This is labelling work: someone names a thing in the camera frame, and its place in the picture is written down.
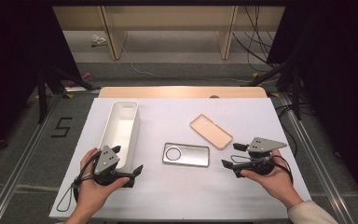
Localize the white plastic storage box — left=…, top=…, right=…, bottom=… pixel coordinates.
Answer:
left=98, top=100, right=141, bottom=174

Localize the metal floor rail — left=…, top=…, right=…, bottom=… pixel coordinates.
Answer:
left=276, top=92, right=355, bottom=224
left=0, top=92, right=61, bottom=224

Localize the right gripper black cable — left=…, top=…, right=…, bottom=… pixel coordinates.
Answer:
left=270, top=154, right=295, bottom=185

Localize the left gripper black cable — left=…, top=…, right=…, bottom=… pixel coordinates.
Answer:
left=55, top=150, right=103, bottom=213

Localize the white floor cable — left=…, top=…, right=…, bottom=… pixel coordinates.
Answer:
left=130, top=62, right=254, bottom=84

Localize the white table sheet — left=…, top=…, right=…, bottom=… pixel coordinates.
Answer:
left=48, top=97, right=312, bottom=220

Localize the pink object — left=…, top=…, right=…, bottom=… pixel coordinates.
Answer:
left=66, top=71, right=94, bottom=89

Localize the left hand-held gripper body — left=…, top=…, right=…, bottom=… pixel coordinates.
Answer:
left=92, top=145, right=136, bottom=189

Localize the light wooden table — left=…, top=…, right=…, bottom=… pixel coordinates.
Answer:
left=98, top=86, right=269, bottom=100

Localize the beige phone case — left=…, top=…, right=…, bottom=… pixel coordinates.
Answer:
left=188, top=113, right=234, bottom=151

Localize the light wooden shelf unit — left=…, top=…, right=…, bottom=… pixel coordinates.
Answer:
left=52, top=5, right=286, bottom=61

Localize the black metal stand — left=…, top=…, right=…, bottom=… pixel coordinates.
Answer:
left=36, top=65, right=103, bottom=125
left=248, top=59, right=303, bottom=121

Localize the person's right hand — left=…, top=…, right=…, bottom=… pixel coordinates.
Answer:
left=241, top=149, right=304, bottom=210

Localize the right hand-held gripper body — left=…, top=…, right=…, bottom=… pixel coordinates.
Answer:
left=230, top=136, right=288, bottom=179

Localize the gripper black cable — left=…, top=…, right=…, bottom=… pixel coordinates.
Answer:
left=55, top=150, right=103, bottom=213
left=270, top=154, right=295, bottom=185

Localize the person's left hand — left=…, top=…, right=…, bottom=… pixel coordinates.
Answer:
left=74, top=147, right=131, bottom=217

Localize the bundle of black cables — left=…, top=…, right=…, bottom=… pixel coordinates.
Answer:
left=232, top=5, right=282, bottom=68

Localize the crumpled white paper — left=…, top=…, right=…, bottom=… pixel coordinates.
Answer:
left=90, top=34, right=108, bottom=48

